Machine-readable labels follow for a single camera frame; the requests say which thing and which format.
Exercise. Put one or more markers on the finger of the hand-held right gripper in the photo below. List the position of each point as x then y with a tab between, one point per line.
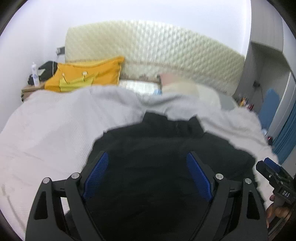
263	169
271	163

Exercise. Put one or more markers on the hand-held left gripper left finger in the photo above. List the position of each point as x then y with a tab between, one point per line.
97	171

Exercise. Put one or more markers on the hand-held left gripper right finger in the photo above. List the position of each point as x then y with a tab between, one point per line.
198	173

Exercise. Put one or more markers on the black puffer jacket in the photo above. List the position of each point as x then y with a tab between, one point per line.
148	162

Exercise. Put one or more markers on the person's right hand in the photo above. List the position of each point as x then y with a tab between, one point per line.
281	212

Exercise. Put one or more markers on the black stand device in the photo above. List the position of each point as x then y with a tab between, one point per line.
269	139

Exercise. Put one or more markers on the blue curtain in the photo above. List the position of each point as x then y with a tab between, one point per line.
285	136

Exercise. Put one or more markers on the blue padded chair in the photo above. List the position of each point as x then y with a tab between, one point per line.
269	106

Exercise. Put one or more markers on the grey bed blanket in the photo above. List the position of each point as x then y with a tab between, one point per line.
57	127

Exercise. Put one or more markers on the row of small bottles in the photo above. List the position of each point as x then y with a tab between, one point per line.
244	102

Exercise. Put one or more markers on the patchwork pillow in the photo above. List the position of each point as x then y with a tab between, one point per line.
185	88

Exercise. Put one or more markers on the yellow pillow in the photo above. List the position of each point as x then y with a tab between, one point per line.
76	76

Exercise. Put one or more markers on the wooden nightstand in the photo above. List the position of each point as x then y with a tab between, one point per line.
27	89

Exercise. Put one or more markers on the white plastic bottle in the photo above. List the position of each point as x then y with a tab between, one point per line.
35	76

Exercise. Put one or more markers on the black bag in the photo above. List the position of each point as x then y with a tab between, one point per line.
46	68

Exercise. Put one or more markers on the cream quilted headboard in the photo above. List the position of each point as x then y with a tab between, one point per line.
161	46

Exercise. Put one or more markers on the white wardrobe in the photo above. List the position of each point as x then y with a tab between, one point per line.
266	23

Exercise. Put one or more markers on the wall socket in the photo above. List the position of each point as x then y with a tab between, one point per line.
60	51

